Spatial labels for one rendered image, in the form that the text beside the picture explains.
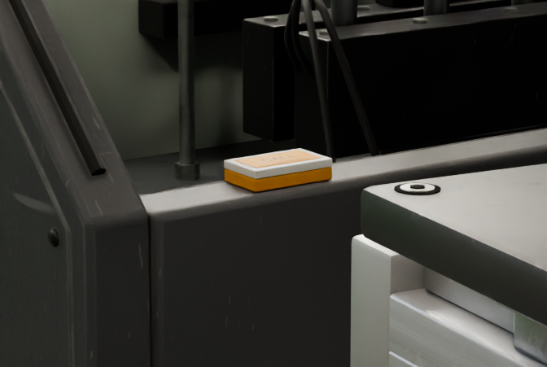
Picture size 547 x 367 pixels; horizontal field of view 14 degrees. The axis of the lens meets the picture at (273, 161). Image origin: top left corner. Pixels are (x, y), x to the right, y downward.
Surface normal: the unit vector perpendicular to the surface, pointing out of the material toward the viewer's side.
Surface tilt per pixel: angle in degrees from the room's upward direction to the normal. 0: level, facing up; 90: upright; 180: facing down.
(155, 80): 90
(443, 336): 90
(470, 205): 0
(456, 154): 0
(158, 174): 0
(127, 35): 90
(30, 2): 43
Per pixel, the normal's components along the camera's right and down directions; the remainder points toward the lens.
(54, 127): 0.39, -0.58
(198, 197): 0.00, -0.97
